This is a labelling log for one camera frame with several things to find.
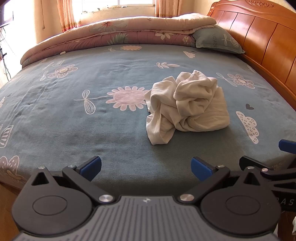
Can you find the wooden headboard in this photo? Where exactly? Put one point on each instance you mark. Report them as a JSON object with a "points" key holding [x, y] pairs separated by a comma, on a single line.
{"points": [[266, 34]]}

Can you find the striped pink curtain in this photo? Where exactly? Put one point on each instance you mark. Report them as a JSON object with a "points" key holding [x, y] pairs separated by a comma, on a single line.
{"points": [[66, 16], [165, 8]]}

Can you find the folded pink floral quilt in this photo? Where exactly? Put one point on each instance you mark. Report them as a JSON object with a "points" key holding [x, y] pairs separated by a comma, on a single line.
{"points": [[115, 30]]}

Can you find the green floral pillow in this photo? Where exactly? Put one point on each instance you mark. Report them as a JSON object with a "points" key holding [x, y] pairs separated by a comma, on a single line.
{"points": [[215, 39]]}

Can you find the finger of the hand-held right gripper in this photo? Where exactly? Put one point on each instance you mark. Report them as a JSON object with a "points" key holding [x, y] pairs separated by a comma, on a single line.
{"points": [[286, 145], [251, 163]]}

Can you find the bed with blue floral sheet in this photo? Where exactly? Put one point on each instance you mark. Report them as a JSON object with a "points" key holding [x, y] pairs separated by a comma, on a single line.
{"points": [[69, 120]]}

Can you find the white bear print sweatshirt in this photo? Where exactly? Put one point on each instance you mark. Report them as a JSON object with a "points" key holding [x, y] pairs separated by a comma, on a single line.
{"points": [[192, 104]]}

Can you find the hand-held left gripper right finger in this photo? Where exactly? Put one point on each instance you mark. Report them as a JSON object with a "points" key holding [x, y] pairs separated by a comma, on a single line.
{"points": [[201, 168]]}

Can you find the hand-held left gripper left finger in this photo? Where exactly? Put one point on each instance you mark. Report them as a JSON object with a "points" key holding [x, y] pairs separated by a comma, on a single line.
{"points": [[91, 167]]}

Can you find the window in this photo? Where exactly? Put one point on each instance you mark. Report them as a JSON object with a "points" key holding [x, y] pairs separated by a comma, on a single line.
{"points": [[115, 4]]}

